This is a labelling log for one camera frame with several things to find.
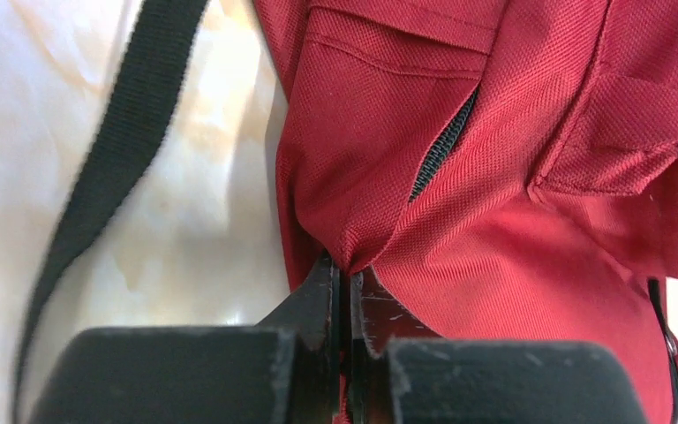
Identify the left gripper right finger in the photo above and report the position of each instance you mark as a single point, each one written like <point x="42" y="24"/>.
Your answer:
<point x="403" y="372"/>

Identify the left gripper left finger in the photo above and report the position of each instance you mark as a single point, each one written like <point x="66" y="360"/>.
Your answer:
<point x="284" y="369"/>

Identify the red backpack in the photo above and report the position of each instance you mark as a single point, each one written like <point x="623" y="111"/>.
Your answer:
<point x="508" y="169"/>

